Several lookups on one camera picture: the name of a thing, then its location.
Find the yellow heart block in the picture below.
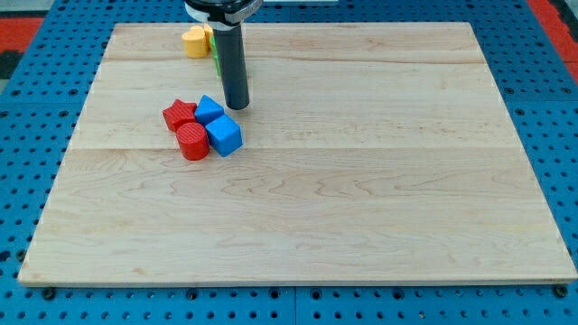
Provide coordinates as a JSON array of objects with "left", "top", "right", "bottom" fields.
[{"left": 181, "top": 25, "right": 209, "bottom": 59}]

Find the wooden board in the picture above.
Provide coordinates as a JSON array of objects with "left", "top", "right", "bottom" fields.
[{"left": 18, "top": 23, "right": 577, "bottom": 288}]

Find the blue cube block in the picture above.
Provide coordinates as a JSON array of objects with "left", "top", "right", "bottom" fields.
[{"left": 206, "top": 115, "right": 243, "bottom": 157}]

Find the black cylindrical pointer tool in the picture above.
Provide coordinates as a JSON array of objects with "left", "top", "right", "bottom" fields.
[{"left": 211, "top": 23, "right": 250, "bottom": 110}]

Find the red cylinder block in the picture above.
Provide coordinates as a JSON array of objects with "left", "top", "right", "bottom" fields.
[{"left": 176, "top": 122, "right": 210, "bottom": 161}]

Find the yellow hexagon block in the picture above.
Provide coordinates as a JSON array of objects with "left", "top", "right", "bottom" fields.
[{"left": 203, "top": 23, "right": 213, "bottom": 51}]

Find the blue triangular block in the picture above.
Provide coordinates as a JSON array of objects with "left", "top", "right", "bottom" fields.
[{"left": 194, "top": 95, "right": 224, "bottom": 125}]

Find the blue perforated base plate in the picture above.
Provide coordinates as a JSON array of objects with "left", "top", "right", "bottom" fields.
[{"left": 1, "top": 1, "right": 577, "bottom": 324}]

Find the red star block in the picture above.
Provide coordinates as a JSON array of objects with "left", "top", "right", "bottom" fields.
[{"left": 163, "top": 99, "right": 197, "bottom": 132}]

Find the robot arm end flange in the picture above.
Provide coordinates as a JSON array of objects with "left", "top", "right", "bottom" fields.
[{"left": 184, "top": 0, "right": 264, "bottom": 25}]

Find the green block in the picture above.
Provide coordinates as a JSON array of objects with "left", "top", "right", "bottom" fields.
[{"left": 210, "top": 35, "right": 221, "bottom": 77}]

